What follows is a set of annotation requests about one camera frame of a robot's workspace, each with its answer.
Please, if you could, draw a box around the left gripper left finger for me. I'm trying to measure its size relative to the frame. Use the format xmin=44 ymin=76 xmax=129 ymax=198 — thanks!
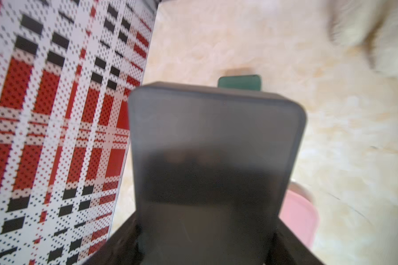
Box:
xmin=84 ymin=212 xmax=143 ymax=265

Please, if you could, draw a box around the pink pencil case left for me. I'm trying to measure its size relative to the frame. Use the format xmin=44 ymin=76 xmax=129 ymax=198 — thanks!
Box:
xmin=279 ymin=182 xmax=320 ymax=250

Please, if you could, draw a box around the white plush dog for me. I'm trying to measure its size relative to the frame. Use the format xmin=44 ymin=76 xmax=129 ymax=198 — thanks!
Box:
xmin=329 ymin=1 xmax=398 ymax=80

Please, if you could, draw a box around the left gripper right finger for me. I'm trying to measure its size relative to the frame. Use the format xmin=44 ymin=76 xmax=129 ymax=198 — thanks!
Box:
xmin=268 ymin=219 xmax=323 ymax=265

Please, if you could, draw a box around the green pencil case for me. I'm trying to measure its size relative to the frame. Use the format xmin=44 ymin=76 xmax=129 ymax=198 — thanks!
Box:
xmin=217 ymin=75 xmax=262 ymax=91

